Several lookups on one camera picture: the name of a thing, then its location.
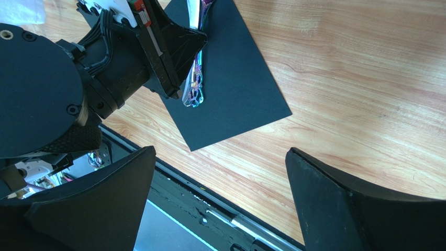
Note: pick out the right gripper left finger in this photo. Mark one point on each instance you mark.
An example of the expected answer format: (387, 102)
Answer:
(99, 211)

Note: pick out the silver knife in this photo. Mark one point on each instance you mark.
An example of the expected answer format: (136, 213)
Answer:
(193, 7)

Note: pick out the black paper napkin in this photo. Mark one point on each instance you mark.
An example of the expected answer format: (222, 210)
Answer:
(240, 93)

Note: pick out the white towel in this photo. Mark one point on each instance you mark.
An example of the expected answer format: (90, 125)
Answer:
(22, 12)

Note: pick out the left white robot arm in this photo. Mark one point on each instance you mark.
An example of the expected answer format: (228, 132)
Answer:
(54, 95)

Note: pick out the iridescent fork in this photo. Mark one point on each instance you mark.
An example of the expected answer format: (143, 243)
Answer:
(193, 95)

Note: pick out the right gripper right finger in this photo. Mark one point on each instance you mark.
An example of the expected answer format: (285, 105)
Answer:
(339, 211)

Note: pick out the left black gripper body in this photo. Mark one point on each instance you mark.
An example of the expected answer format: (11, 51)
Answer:
(130, 44)

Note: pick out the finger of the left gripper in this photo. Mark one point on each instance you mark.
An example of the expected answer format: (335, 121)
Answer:
(175, 48)

